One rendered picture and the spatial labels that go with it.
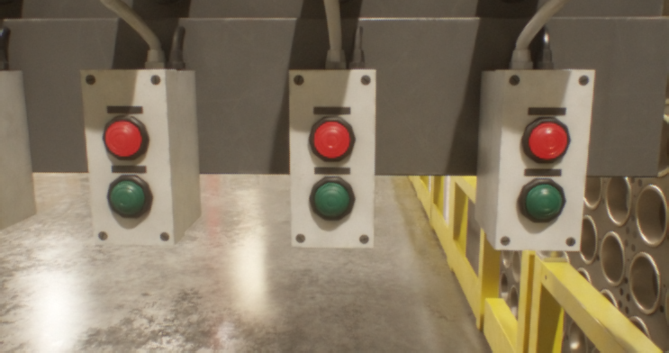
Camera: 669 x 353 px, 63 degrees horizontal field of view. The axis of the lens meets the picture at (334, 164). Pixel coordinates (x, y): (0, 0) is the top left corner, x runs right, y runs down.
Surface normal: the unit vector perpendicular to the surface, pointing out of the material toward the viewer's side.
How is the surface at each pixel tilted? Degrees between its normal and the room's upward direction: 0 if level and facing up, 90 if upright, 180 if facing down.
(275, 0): 90
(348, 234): 90
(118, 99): 90
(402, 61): 90
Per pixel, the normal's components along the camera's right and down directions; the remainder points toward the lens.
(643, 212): -0.04, 0.05
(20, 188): 1.00, 0.00
